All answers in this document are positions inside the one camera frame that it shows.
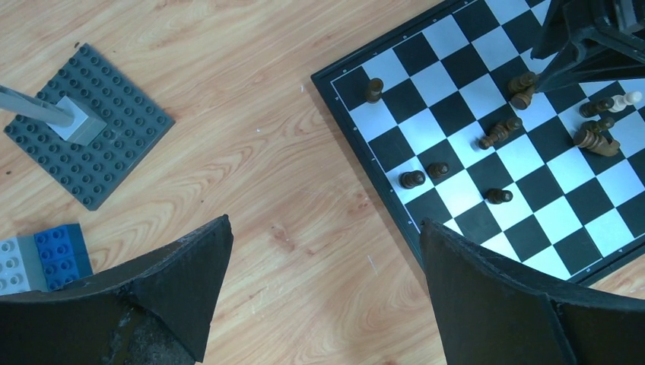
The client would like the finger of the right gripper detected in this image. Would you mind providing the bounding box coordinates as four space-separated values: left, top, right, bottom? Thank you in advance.
531 0 595 60
535 26 644 93

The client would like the grey lego baseplate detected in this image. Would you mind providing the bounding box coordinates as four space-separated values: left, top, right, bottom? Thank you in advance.
4 43 174 211

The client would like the white chess queen piece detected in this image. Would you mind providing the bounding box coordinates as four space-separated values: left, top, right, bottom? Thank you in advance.
608 91 643 113

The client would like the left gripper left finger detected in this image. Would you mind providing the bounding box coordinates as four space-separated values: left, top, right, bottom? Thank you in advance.
1 215 234 364

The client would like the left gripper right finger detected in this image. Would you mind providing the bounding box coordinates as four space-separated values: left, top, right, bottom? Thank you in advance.
420 218 644 364

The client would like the dark fallen chess bishop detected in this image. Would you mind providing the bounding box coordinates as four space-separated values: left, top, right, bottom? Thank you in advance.
478 116 523 150

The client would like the dark fallen chess piece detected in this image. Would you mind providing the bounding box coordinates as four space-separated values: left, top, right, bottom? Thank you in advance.
573 129 621 157

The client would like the black white chessboard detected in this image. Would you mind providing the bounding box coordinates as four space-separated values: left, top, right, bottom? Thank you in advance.
312 1 644 285

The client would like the dark chess pawn corner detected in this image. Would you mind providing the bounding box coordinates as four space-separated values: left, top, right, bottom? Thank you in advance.
365 78 384 103

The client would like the blue grey lego brick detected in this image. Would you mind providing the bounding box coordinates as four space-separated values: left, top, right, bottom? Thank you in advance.
1 224 93 296

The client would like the grey lego tower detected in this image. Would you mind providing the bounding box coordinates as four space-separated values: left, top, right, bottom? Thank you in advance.
1 85 106 146

